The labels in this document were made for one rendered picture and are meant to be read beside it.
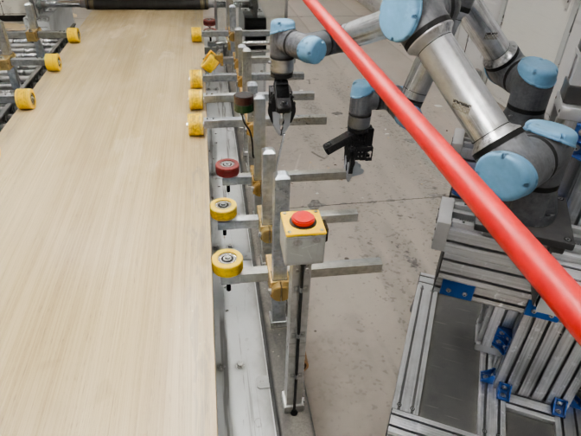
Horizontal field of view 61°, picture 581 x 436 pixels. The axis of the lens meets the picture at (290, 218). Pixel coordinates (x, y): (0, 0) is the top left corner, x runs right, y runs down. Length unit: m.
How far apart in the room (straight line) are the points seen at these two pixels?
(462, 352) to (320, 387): 0.58
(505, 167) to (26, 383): 1.04
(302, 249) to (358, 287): 1.73
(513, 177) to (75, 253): 1.05
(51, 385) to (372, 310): 1.69
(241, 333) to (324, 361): 0.81
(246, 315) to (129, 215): 0.45
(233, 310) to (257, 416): 0.37
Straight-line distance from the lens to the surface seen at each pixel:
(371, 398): 2.14
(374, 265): 1.36
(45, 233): 1.49
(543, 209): 1.31
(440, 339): 2.12
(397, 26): 1.20
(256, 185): 1.65
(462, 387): 2.00
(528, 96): 1.72
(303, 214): 0.86
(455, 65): 1.17
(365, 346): 2.30
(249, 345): 1.45
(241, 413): 1.32
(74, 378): 1.09
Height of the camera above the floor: 1.71
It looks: 35 degrees down
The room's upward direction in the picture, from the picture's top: 2 degrees clockwise
